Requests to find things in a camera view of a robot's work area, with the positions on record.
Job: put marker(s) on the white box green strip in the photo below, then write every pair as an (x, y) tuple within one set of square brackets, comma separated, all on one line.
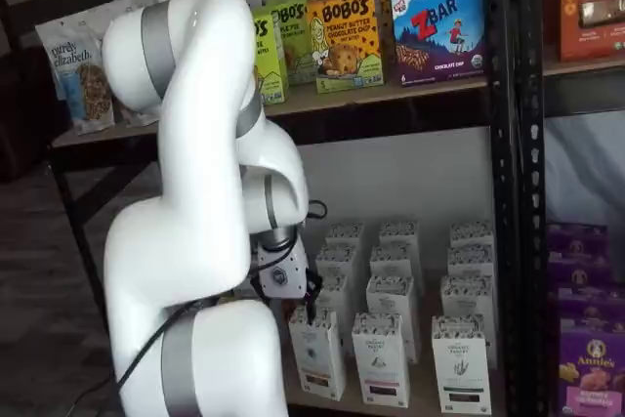
[(471, 234), (461, 368), (469, 295), (471, 261)]

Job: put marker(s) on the orange snack box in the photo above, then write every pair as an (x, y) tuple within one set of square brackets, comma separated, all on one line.
[(586, 41)]

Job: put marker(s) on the blue label granola bag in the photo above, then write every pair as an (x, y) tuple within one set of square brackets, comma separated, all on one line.
[(78, 75)]

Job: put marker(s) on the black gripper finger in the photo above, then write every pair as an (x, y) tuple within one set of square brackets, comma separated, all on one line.
[(260, 292), (311, 312)]

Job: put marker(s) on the pale backing sheet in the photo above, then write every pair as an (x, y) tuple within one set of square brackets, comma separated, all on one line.
[(586, 168)]

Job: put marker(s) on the green Bobo's apple pie box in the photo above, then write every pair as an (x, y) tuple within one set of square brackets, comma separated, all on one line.
[(293, 46), (271, 70)]

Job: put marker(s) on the white box pink strip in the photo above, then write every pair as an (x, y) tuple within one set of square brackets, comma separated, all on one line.
[(393, 258), (398, 231), (395, 295), (381, 368)]

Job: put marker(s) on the blue Z Bar box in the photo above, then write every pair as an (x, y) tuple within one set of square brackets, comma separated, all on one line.
[(439, 46)]

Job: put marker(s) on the purple Annie's box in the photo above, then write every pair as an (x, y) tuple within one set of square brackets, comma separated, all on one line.
[(578, 251), (591, 378), (591, 302)]

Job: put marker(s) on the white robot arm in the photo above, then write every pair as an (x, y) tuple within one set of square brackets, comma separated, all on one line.
[(185, 241)]

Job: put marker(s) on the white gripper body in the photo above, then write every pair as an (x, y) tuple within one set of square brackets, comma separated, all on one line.
[(283, 273)]

